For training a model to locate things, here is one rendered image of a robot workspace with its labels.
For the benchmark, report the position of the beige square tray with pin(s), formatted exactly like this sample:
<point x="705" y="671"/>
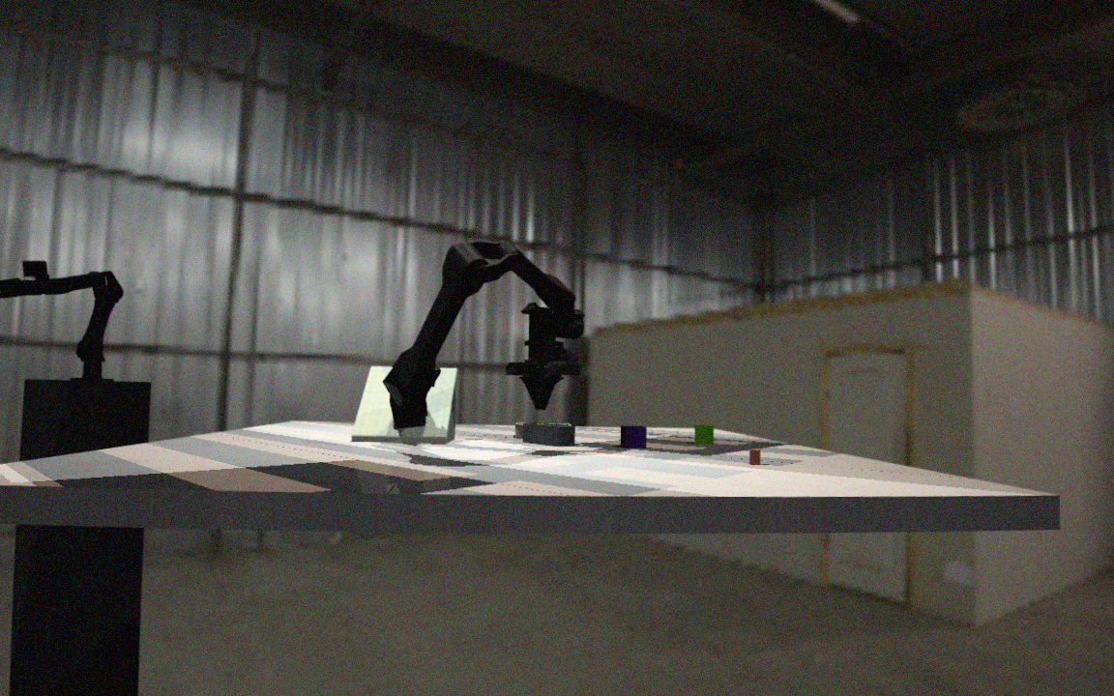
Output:
<point x="519" y="429"/>

